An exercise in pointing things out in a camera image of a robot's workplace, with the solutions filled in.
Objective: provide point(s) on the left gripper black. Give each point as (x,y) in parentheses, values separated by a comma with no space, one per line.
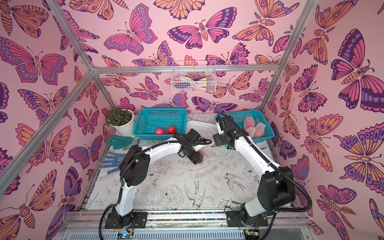
(197,159)

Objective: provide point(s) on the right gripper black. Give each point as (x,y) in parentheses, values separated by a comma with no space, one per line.
(218,141)

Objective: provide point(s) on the red apple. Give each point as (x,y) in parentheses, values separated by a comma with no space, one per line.
(160,131)
(171,130)

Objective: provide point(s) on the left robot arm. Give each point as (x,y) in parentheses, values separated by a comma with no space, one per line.
(135,165)

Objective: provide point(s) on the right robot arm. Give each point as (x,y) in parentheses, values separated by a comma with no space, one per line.
(277,186)

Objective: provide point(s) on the white plastic tray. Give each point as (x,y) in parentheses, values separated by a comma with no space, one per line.
(206,130)

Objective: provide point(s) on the right teal plastic basket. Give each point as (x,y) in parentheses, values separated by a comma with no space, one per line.
(259,118)

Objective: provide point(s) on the teal plastic basket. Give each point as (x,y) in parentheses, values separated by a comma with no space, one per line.
(259,118)
(150,119)

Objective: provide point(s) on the left teal plastic basket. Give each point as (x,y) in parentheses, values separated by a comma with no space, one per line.
(150,119)

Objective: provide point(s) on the green garden glove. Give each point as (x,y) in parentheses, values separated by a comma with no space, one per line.
(119,142)

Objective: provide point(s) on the potted green plant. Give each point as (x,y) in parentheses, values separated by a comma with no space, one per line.
(122,120)

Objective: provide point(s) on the blue dotted work glove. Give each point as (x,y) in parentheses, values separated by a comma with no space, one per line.
(111,162)

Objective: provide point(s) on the white wire wall basket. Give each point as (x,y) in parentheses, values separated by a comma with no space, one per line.
(194,77)

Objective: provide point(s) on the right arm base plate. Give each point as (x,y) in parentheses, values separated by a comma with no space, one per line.
(242,219)

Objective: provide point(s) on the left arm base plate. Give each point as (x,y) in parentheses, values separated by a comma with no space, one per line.
(126,220)

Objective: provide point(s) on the aluminium front rail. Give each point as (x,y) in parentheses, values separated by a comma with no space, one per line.
(206,224)

